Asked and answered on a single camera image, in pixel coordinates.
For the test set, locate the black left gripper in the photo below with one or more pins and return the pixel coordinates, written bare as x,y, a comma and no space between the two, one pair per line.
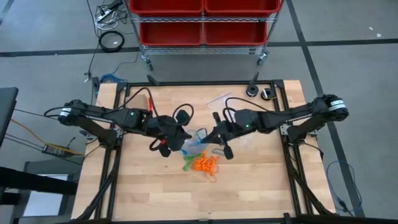
158,127

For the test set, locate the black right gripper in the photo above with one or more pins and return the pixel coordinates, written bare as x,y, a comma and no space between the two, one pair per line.
230,130

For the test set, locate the blue rubber band pile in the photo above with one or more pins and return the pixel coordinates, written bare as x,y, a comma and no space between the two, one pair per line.
196,143

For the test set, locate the green rubber band pile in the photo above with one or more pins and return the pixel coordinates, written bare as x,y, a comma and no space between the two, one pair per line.
188,160

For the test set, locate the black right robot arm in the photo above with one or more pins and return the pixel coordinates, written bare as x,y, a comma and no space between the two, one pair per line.
280,116

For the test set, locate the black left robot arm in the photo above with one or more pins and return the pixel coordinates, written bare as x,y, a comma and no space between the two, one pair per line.
124,117

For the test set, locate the orange rubber band pile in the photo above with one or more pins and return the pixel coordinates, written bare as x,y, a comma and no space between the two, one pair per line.
205,163

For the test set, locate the small brown cardboard box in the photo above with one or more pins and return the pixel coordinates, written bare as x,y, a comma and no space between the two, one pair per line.
138,101

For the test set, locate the black usb hub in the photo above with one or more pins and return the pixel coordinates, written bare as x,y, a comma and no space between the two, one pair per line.
95,84

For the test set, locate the red plastic bin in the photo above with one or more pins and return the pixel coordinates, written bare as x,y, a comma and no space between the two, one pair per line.
171,32
166,6
234,32
242,6

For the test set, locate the black power adapter box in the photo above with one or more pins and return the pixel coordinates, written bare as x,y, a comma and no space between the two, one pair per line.
54,150

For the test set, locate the white power strip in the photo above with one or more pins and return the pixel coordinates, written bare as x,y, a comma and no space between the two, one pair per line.
104,14

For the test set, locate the black bench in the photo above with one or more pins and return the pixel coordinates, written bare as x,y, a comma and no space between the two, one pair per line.
31,183

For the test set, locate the black monitor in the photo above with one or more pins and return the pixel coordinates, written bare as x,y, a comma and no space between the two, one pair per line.
6,109

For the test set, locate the black aluminium table frame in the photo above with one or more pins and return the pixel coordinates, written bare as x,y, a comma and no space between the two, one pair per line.
202,83

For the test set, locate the black frame bracket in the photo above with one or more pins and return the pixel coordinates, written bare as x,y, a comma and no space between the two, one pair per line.
255,78
152,80

